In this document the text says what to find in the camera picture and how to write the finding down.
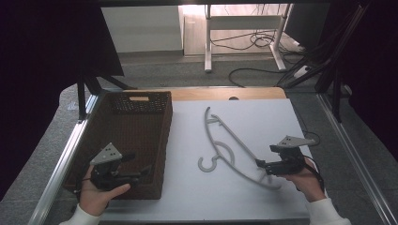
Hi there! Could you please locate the black curtain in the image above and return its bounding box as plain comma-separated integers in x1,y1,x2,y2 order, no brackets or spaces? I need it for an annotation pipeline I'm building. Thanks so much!
0,0,125,201
328,0,398,154

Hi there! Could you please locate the black tangled floor cable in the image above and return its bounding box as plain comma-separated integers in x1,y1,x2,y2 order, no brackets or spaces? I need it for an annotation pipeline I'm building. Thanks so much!
209,29,284,52

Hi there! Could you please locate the white cabinet panel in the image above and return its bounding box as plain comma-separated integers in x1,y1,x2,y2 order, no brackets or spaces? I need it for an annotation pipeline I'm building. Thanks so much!
100,5,185,54

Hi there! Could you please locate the dark panel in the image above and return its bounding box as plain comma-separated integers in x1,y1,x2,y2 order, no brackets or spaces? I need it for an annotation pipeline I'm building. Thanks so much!
283,3,332,52

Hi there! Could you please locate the brown woven basket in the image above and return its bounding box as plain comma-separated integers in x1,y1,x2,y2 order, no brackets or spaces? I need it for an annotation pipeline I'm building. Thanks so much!
63,90,174,201

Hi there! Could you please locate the white metal desk frame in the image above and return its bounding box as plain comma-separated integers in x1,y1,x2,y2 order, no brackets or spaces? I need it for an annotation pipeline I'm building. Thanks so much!
204,3,295,75

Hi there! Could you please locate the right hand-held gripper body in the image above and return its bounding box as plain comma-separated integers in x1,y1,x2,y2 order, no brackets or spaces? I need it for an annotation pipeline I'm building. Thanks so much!
264,134,316,176

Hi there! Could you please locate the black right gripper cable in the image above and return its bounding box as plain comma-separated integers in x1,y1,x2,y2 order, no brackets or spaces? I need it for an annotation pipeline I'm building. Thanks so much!
298,128,327,192

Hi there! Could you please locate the aluminium frame rail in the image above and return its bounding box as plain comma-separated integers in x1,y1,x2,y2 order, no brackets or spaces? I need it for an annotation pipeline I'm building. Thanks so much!
316,93,398,225
27,93,106,225

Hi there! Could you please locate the white table cover sheet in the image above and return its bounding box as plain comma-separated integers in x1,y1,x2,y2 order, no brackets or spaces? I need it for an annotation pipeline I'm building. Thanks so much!
100,98,314,221

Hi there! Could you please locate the white power strip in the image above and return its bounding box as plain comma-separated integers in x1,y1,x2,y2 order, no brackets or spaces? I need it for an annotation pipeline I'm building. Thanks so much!
293,65,312,80

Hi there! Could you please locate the gray plastic clothes hanger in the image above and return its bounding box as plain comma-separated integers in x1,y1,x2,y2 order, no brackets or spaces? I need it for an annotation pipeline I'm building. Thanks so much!
197,106,283,191

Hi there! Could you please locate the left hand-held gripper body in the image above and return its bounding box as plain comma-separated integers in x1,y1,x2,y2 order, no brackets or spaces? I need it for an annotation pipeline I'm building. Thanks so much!
89,142,143,192

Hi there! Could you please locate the person's right hand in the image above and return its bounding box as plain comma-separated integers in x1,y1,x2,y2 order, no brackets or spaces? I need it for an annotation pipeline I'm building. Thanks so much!
276,157,327,203

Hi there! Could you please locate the black metal stand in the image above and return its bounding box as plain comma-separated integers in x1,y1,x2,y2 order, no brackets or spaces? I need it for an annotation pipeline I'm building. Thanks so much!
76,70,137,122
275,0,374,124

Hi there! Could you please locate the person's left hand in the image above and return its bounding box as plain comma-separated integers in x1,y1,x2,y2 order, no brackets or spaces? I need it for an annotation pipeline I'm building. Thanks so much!
79,165,131,218

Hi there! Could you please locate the black looped floor cable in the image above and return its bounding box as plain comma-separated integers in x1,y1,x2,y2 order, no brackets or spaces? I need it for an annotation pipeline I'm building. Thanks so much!
227,67,284,89

